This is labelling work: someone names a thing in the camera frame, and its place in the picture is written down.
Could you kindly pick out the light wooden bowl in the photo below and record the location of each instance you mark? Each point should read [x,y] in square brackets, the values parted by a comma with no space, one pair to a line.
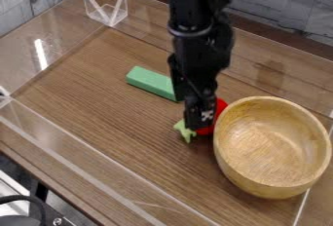
[272,147]

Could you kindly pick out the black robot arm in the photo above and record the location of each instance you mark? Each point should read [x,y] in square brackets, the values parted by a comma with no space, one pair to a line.
[193,18]

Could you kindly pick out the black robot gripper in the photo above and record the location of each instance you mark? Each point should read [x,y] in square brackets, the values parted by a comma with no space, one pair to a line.
[197,60]

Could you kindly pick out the green rectangular foam block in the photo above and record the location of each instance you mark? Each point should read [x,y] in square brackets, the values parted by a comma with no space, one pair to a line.
[151,82]

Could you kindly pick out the clear acrylic corner bracket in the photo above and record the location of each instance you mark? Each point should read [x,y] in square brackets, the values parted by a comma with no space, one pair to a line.
[108,14]

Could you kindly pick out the clear acrylic enclosure wall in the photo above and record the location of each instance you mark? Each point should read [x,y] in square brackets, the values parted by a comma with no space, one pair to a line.
[96,139]

